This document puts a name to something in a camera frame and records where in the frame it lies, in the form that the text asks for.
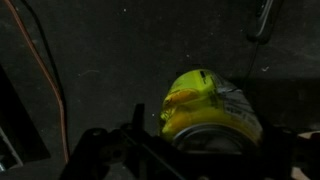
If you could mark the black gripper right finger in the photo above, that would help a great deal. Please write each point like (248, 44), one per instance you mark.
(287, 154)

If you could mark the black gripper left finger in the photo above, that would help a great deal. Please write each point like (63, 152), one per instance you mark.
(146, 157)

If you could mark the yellow soda can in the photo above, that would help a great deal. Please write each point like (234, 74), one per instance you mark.
(204, 113)

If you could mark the large black desk mat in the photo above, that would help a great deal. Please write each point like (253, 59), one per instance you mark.
(79, 64)

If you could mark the black gooseneck desk lamp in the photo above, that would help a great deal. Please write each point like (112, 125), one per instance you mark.
(260, 29)

